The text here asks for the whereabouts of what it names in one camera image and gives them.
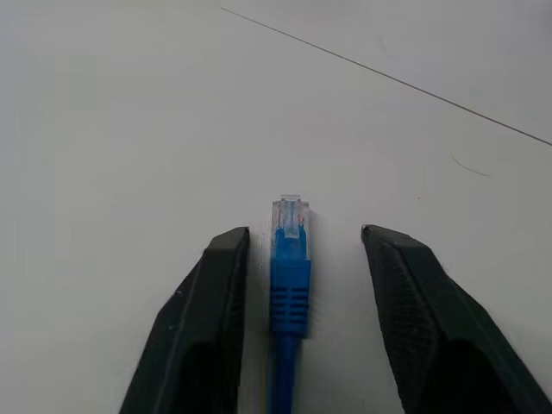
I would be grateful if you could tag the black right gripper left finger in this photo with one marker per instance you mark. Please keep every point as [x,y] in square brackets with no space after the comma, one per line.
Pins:
[202,328]

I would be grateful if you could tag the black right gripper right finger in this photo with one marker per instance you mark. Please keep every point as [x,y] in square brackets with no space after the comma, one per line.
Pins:
[435,319]

